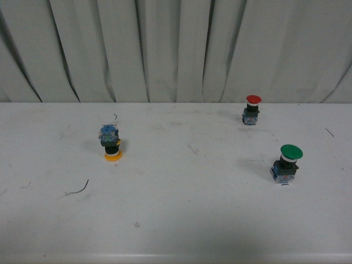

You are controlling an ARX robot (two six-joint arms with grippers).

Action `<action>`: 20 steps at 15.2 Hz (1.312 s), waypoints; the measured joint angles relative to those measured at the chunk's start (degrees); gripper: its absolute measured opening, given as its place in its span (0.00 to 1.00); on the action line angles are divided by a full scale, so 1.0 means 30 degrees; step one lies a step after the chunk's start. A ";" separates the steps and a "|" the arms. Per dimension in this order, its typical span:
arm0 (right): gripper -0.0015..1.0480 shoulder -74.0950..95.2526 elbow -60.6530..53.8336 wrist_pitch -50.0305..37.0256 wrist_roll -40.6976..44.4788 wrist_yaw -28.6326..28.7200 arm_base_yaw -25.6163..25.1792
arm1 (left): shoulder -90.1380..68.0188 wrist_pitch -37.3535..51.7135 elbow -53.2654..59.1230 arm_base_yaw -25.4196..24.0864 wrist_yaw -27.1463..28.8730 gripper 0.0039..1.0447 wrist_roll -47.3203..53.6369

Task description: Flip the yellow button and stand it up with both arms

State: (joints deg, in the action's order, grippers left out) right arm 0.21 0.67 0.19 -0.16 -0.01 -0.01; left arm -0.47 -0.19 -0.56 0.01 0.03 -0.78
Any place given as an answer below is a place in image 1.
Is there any white pleated curtain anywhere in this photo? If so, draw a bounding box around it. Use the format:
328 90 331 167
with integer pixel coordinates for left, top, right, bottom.
1 1 351 103

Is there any yellow push button switch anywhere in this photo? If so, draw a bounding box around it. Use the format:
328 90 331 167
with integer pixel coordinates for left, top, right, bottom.
98 125 123 162

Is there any green push button switch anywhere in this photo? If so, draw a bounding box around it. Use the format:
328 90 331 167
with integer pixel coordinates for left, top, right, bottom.
271 144 303 184

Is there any thin dark wire scrap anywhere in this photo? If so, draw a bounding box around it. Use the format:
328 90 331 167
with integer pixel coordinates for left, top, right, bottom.
65 179 90 196

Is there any red push button switch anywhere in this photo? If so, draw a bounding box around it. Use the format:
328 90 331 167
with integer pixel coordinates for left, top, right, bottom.
242 95 262 125

